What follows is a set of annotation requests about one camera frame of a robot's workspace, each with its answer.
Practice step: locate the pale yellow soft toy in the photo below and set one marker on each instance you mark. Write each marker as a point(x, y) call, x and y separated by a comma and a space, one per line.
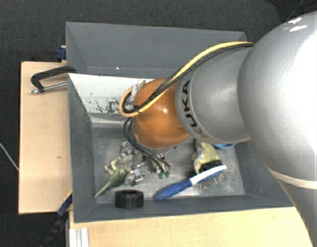
point(206, 153)

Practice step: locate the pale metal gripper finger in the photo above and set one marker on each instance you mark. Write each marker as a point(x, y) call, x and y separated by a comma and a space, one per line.
point(134, 177)
point(126, 148)

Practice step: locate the light blue round object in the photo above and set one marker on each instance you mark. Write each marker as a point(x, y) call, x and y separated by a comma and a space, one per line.
point(223, 146)

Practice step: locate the blue and white brush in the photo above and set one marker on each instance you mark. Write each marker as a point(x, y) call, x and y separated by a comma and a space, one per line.
point(179, 187)

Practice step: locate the grey metal bin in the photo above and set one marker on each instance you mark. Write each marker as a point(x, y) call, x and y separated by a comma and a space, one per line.
point(102, 48)

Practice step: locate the pale flat board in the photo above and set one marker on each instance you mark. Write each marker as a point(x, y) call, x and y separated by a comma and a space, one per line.
point(42, 143)

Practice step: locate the green toy dinosaur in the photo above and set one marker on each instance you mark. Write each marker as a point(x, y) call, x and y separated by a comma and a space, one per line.
point(116, 178)

